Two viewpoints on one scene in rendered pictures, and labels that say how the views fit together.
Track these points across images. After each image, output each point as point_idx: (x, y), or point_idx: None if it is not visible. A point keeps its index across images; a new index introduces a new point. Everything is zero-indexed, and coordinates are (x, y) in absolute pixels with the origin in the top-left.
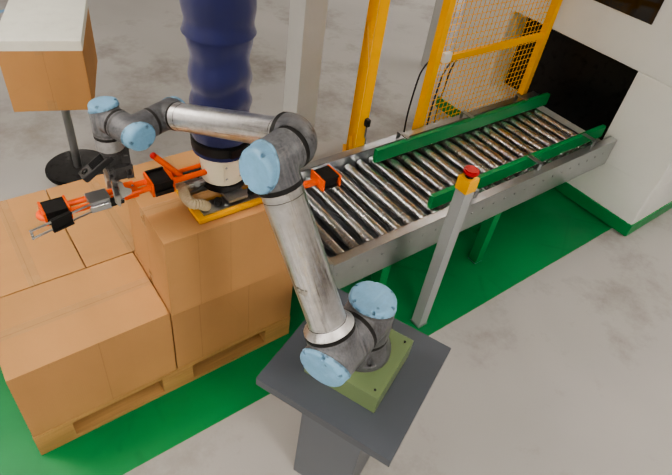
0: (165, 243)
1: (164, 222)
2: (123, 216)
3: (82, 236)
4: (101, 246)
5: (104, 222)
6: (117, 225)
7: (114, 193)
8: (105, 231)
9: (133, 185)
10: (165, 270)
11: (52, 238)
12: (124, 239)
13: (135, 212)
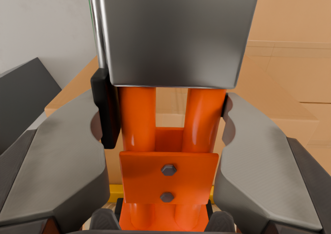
0: (46, 113)
1: (120, 137)
2: (312, 62)
3: None
4: (284, 9)
5: (324, 34)
6: (304, 48)
7: (25, 143)
8: (307, 27)
9: (162, 200)
10: (84, 71)
11: None
12: (272, 45)
13: (235, 91)
